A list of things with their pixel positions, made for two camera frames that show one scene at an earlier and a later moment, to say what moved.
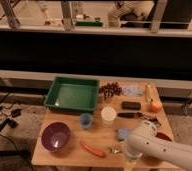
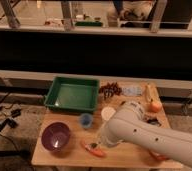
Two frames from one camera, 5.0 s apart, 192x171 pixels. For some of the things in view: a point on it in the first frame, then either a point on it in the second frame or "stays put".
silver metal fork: x=115 y=151 to x=93 y=144
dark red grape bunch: x=110 y=90 stays put
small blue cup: x=86 y=120 stays put
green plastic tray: x=73 y=93 stays put
